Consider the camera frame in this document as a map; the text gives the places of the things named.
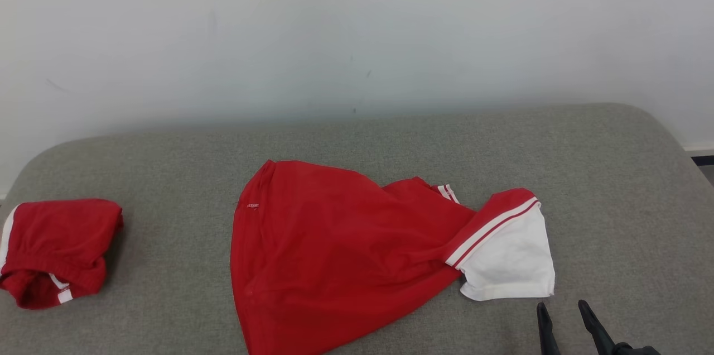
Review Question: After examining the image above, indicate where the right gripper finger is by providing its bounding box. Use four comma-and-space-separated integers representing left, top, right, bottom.
537, 301, 562, 355
578, 299, 616, 355

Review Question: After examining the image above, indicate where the red basketball jersey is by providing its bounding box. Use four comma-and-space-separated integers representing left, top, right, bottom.
230, 160, 556, 355

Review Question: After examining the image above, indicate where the red garment white trim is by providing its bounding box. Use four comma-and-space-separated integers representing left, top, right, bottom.
0, 199, 124, 310

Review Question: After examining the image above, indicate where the white and black baseboard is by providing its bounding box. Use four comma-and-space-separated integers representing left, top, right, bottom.
684, 145, 714, 166

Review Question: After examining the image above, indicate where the grey fabric sofa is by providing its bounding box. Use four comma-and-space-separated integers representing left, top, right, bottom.
0, 102, 714, 355

